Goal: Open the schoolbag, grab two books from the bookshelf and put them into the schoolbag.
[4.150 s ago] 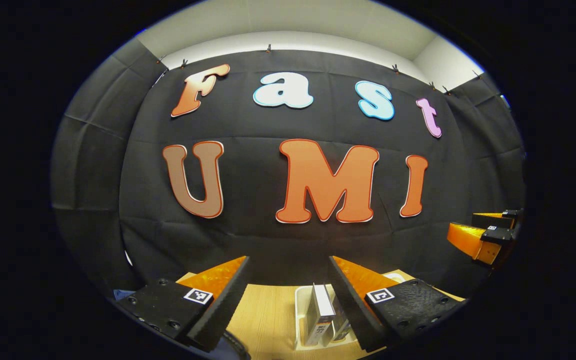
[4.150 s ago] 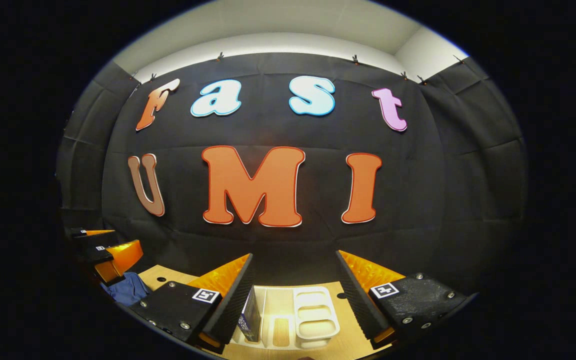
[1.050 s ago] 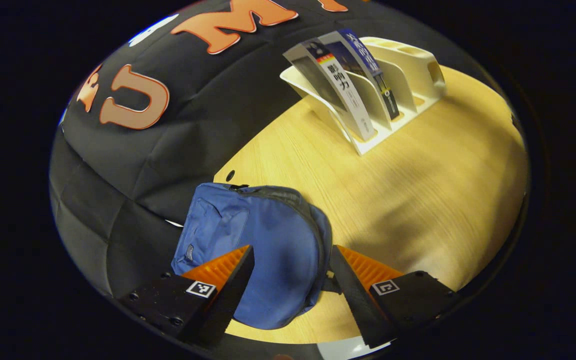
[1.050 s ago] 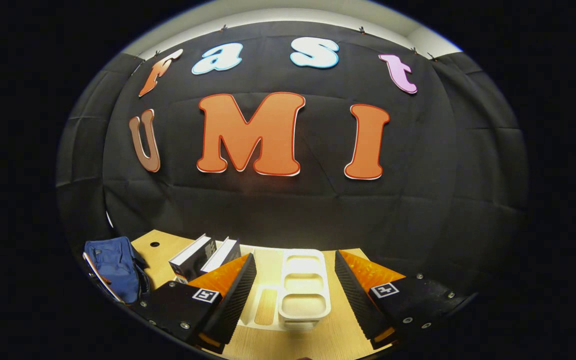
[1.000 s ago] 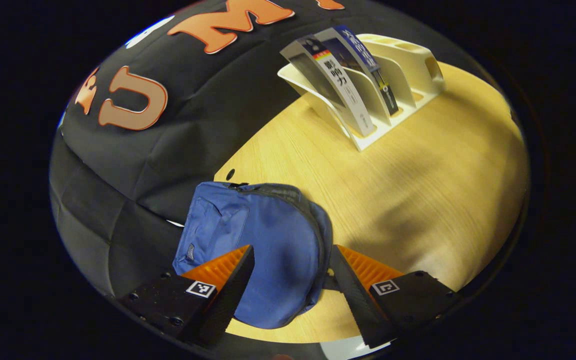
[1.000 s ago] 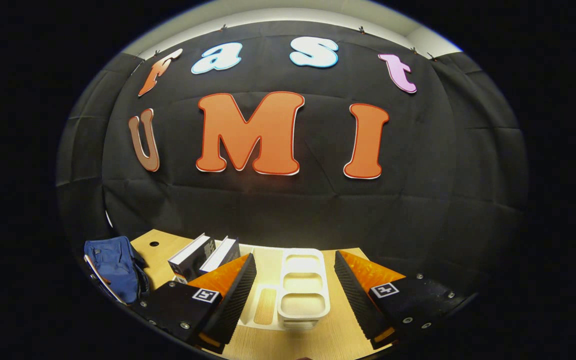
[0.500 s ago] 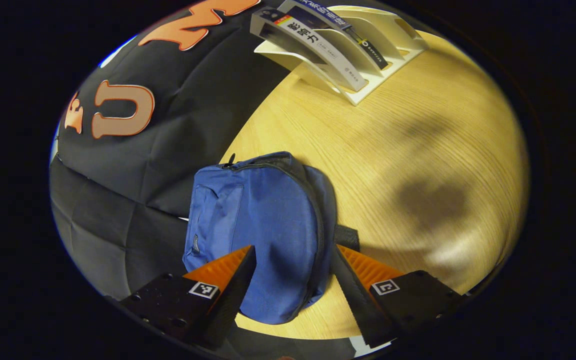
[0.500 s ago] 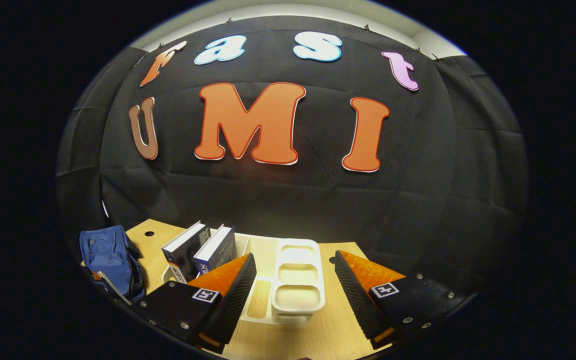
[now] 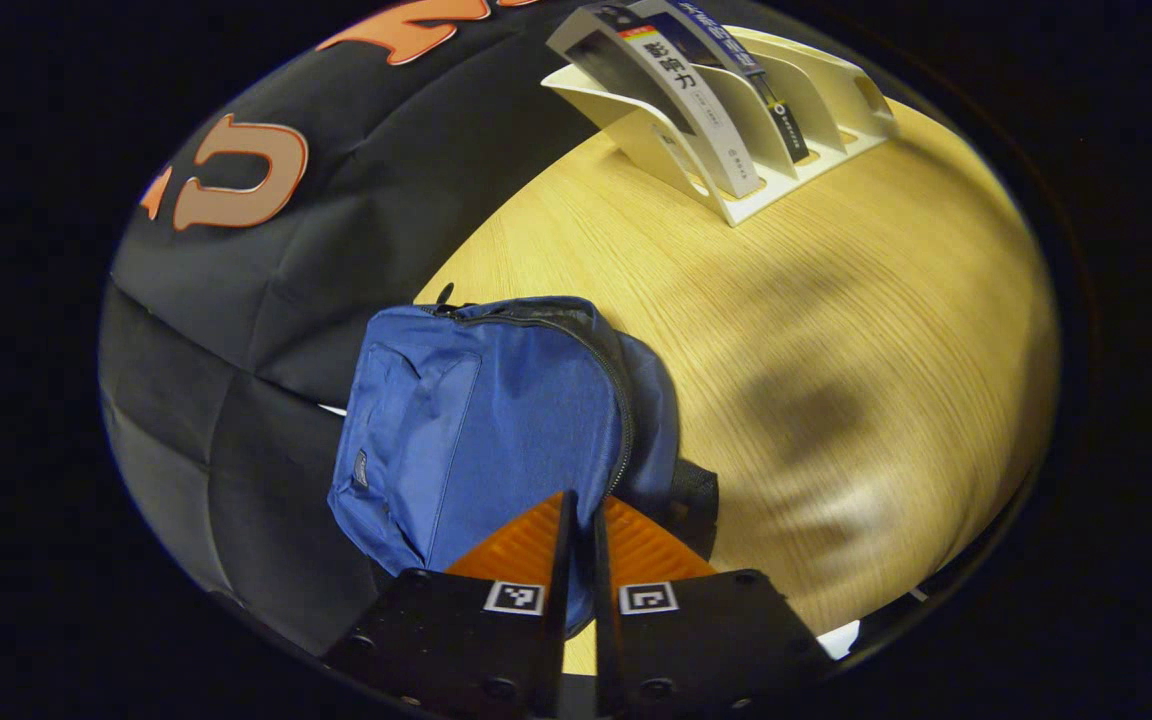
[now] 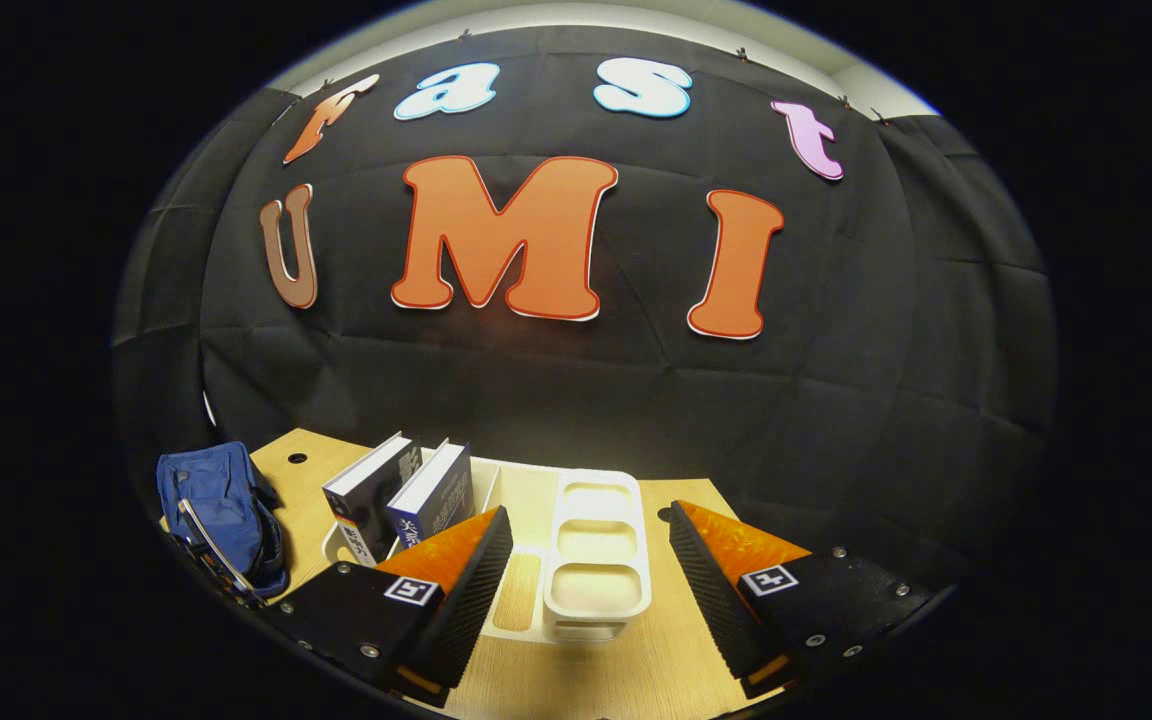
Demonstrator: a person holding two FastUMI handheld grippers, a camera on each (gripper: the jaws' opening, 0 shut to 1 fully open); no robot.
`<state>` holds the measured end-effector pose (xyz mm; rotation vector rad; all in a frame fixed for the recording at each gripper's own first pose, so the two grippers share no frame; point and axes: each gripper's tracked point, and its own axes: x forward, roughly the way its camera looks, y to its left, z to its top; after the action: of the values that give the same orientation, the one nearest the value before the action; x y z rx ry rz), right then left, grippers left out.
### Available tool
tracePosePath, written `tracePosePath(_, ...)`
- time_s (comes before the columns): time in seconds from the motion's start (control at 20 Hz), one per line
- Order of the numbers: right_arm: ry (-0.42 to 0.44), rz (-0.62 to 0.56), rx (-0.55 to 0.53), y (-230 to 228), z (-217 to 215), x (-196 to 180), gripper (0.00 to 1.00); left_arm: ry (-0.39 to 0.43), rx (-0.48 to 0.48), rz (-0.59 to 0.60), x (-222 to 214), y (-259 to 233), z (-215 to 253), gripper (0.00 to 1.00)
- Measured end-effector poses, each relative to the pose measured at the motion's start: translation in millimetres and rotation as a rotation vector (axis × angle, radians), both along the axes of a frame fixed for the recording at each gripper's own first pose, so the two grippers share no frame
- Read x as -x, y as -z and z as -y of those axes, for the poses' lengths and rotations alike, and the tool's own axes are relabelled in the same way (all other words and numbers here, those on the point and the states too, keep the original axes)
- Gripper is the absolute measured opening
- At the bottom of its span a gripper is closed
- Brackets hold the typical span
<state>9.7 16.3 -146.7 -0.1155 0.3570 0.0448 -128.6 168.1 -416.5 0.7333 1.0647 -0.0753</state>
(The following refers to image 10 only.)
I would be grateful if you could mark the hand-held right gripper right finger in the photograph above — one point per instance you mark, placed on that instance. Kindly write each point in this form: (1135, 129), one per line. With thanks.
(721, 600)

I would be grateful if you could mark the blue cover book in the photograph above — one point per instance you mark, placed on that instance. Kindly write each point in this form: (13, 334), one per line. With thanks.
(431, 500)

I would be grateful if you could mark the white plastic bookshelf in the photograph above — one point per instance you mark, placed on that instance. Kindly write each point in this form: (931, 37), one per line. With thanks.
(596, 590)

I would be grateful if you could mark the blue schoolbag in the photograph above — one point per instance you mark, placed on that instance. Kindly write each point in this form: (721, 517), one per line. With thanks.
(221, 500)

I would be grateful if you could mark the portrait cover book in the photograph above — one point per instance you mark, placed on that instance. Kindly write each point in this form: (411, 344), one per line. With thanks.
(371, 490)

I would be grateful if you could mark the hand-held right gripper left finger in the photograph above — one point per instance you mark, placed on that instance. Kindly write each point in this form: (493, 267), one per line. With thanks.
(466, 600)

